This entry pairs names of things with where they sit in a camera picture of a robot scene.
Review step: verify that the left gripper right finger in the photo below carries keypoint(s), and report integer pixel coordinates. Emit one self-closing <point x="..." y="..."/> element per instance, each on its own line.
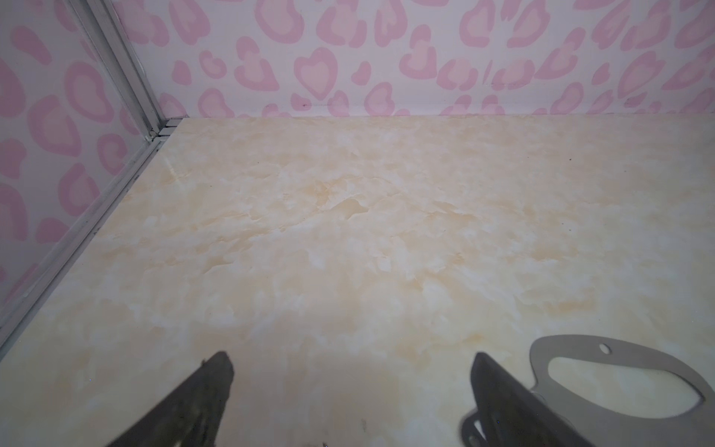
<point x="508" y="414"/>

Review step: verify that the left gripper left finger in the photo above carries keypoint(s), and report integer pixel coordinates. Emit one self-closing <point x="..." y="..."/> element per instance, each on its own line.
<point x="191" y="414"/>

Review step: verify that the left corner aluminium post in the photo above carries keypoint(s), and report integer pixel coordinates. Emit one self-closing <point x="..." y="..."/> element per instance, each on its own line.
<point x="107" y="35"/>

